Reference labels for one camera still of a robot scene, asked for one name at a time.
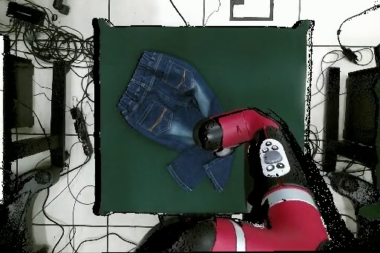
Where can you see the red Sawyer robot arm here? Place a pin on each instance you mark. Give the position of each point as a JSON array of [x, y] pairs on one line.
[[237, 125]]

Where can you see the black power adapter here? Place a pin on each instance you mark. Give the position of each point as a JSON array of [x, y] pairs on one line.
[[349, 54]]

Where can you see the blue denim jeans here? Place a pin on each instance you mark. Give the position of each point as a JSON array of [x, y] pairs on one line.
[[166, 107]]

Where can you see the grey tripod foot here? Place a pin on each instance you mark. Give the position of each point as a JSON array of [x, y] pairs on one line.
[[347, 183], [44, 175]]

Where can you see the black rectangular device box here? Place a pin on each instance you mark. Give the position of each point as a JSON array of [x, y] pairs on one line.
[[25, 12]]

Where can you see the dark flat panel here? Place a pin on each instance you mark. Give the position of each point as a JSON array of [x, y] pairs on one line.
[[23, 92], [360, 107]]

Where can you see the black power strip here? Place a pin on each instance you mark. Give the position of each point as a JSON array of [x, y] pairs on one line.
[[81, 129]]

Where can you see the grey rectangular floor frame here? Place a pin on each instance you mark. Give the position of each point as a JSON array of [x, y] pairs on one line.
[[252, 18]]

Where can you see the dark green pad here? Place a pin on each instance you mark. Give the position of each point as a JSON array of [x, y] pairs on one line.
[[369, 212]]

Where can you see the black metal frame stand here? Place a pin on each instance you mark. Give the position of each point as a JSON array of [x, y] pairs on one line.
[[332, 110], [58, 101]]

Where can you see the dark green tablecloth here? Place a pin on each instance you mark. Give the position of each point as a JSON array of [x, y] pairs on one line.
[[261, 66]]

